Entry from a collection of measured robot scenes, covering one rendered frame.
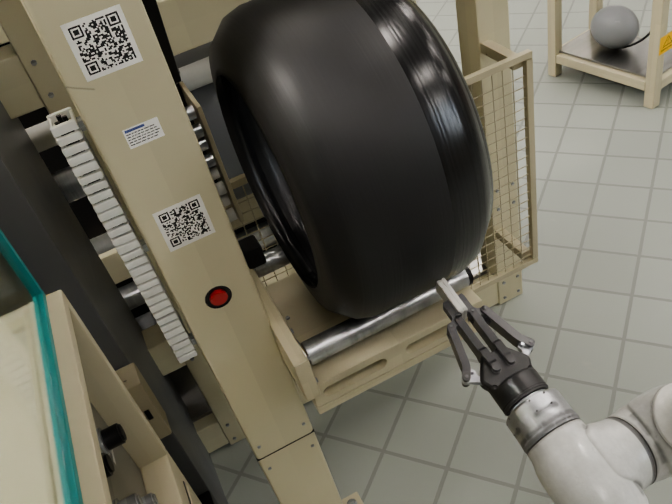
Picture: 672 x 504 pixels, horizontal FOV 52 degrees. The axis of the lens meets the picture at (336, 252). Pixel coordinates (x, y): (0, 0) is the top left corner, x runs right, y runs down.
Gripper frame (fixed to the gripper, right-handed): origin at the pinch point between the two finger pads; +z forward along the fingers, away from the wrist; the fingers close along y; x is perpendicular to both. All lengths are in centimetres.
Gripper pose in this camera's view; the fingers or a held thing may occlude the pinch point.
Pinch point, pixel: (451, 299)
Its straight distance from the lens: 112.3
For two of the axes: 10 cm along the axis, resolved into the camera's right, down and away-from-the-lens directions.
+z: -4.6, -7.0, 5.5
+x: 0.9, 5.8, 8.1
